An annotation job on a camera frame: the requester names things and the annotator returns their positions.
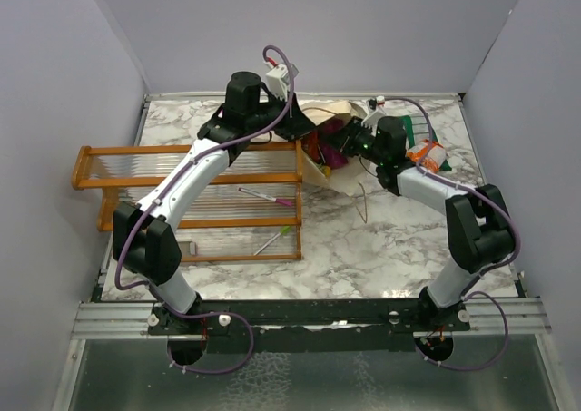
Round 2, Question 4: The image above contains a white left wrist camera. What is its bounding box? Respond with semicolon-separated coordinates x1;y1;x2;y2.
266;64;298;100

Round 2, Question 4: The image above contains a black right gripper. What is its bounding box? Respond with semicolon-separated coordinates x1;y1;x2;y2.
321;117;385;166

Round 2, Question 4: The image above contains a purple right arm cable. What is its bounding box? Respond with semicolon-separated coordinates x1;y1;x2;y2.
383;96;521;372

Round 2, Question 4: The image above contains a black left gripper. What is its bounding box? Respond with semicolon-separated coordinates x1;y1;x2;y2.
246;89;316;140

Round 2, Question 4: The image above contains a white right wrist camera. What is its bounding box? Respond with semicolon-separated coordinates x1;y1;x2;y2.
362;95;386;128

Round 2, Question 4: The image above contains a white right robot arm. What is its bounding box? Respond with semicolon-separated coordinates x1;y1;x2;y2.
323;116;520;330

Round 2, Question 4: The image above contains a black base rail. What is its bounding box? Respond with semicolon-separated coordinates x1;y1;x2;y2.
148;298;469;355

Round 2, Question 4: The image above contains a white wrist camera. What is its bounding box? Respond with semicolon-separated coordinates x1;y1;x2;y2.
266;64;298;100
362;95;386;128

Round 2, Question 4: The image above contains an orange wooden rack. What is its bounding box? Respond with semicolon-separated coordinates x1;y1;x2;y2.
71;142;303;263

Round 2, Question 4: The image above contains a green-capped pen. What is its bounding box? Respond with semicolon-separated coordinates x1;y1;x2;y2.
253;226;291;256

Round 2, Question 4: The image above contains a beige paper bag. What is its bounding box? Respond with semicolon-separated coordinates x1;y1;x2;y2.
301;100;370;223

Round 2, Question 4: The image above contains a pink-capped pen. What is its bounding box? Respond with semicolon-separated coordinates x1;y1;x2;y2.
237;186;293;207

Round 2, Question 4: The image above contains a red Doritos bag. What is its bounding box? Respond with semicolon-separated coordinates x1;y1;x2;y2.
301;131;322;163

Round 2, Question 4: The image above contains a purple snack bag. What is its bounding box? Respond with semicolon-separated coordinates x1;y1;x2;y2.
318;117;349;170

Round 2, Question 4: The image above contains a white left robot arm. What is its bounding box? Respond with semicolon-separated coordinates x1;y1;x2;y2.
113;64;312;334

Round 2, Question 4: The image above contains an orange snack bag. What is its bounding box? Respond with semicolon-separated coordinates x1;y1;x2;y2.
406;139;447;173

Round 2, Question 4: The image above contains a green snack bag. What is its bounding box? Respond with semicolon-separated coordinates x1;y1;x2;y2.
402;115;452;171

